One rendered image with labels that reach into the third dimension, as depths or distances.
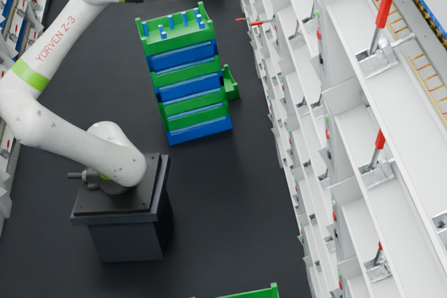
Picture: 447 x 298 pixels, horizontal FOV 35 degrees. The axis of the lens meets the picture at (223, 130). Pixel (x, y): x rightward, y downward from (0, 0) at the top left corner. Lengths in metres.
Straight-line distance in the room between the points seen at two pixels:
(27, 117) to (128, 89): 1.65
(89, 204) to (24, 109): 0.61
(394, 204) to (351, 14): 0.25
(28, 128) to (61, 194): 1.11
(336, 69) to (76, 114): 2.67
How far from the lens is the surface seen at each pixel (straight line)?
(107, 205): 2.55
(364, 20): 0.92
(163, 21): 3.12
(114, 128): 2.46
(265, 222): 2.77
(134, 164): 2.32
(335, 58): 1.03
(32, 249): 2.96
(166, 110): 3.11
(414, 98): 0.77
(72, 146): 2.17
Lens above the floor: 1.96
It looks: 37 degrees down
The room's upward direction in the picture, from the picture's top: 11 degrees counter-clockwise
